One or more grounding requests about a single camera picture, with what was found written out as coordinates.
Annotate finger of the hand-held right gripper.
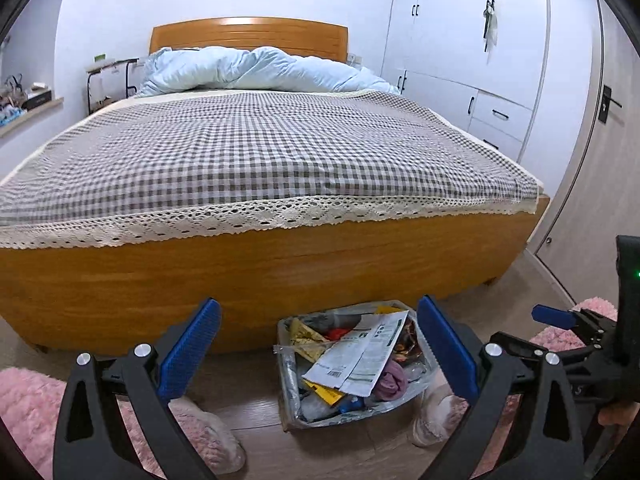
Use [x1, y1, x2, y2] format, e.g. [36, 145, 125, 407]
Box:
[531, 304, 618, 333]
[489, 331, 618, 391]

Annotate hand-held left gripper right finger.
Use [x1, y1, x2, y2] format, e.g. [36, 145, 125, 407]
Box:
[416, 293, 585, 480]

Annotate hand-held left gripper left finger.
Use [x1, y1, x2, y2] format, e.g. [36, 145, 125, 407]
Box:
[52, 297, 222, 480]

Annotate red white snack bag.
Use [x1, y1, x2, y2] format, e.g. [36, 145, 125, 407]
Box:
[395, 310, 432, 367]

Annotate purple cloth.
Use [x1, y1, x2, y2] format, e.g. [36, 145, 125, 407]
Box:
[375, 360, 410, 402]

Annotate green white fruit packet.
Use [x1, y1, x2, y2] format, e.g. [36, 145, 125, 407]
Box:
[301, 310, 411, 397]

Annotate bin with clear liner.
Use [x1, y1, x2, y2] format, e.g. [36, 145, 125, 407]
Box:
[272, 299, 441, 431]

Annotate gold foil packet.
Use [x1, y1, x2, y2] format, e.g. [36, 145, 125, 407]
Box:
[287, 317, 331, 361]

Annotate yellow snack bag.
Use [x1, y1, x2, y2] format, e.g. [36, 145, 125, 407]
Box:
[302, 379, 348, 407]

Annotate person's right hand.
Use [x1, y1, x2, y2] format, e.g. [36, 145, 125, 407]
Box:
[597, 400, 640, 428]

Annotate pink fluffy rug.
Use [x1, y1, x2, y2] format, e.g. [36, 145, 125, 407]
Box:
[492, 296, 621, 441]
[0, 367, 166, 480]

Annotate pink fluffy slipper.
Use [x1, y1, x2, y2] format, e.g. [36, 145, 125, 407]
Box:
[407, 377, 473, 448]
[167, 395, 247, 476]

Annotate wooden window sill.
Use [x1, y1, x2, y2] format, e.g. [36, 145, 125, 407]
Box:
[0, 96, 66, 138]

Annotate light blue duvet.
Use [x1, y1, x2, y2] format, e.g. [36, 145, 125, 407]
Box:
[136, 46, 401, 97]

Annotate black box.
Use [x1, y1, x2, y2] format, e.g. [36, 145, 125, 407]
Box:
[25, 87, 53, 111]

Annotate metal bedside rack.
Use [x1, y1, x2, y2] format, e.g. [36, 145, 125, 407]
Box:
[85, 57, 140, 116]

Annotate hanging white plastic bag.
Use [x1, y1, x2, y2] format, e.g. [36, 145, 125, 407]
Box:
[482, 0, 501, 66]

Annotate white wardrobe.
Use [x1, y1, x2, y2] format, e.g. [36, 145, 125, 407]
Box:
[381, 0, 551, 166]

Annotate small cluttered ornaments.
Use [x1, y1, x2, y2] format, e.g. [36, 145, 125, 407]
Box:
[0, 75, 26, 111]

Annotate wooden bed frame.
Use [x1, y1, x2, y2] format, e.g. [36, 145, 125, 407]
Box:
[0, 17, 551, 356]

